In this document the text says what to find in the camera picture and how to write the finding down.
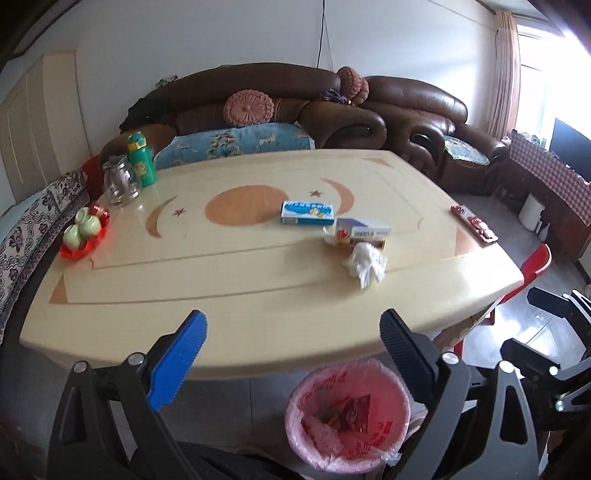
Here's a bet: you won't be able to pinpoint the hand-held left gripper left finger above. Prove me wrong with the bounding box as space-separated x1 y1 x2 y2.
47 310 208 480

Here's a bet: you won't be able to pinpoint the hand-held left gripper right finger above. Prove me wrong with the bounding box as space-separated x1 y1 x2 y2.
379 309 542 480

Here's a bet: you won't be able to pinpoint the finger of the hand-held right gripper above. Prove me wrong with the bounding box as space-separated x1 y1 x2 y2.
527 287 591 333
501 338 561 384

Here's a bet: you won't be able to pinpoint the colourful snack wrapper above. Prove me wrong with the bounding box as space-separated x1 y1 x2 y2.
323 394 371 432

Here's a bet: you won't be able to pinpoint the pink lined trash bin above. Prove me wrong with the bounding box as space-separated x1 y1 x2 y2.
285 361 411 474

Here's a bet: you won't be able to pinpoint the white tissue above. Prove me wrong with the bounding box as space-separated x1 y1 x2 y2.
347 242 387 290

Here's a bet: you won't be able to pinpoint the white plastic bag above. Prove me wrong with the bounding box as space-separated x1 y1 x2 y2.
302 415 342 455

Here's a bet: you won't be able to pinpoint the white and orange box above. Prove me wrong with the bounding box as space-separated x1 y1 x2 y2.
323 218 392 251

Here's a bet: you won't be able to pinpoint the blue and white box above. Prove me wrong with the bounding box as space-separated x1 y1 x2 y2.
281 200 338 227

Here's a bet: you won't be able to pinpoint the red chair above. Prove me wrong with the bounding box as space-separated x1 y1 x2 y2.
450 243 552 365

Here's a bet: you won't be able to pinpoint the toy car package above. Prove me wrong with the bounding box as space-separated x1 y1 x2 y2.
450 204 499 243

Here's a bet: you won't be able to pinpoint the person's leg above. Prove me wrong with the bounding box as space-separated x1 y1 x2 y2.
129 443 305 480

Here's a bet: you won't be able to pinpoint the checkered tablecloth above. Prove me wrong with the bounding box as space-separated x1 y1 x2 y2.
510 130 591 208

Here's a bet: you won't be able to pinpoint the red tray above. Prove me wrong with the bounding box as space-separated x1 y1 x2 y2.
59 205 112 261

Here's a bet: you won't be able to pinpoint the black television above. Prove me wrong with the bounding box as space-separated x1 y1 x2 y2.
551 117 591 181

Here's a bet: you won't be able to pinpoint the blue seat cushion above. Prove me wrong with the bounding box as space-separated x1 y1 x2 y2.
444 136 490 166

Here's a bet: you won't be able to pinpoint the glass pitcher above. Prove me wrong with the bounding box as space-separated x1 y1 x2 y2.
102 155 142 206

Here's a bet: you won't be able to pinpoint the bed with patterned cover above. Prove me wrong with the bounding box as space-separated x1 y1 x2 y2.
0 168 90 333

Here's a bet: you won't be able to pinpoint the green water bottle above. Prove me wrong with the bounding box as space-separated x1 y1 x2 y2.
127 132 158 188

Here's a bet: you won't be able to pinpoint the red bag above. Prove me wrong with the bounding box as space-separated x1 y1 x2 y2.
83 154 105 199

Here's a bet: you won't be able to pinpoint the blue printed blanket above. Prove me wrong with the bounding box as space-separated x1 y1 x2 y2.
154 122 316 169

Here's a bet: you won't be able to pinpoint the brown leather armchair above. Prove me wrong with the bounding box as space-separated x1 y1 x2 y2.
360 76 509 197

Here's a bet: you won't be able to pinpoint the pink curtain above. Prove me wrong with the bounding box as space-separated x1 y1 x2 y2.
489 9 522 139

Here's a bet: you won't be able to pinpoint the dark clothes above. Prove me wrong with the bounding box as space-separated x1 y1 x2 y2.
119 96 153 134

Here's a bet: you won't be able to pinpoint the pink round cushion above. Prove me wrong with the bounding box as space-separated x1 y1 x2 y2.
336 67 370 104
225 90 275 125

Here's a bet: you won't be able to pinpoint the cream wardrobe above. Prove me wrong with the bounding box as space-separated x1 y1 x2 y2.
0 51 90 208

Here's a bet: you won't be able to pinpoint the brown leather sofa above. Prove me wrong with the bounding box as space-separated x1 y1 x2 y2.
99 65 387 171

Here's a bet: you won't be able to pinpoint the black wall cable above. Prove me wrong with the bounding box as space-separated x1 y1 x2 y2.
316 0 326 70

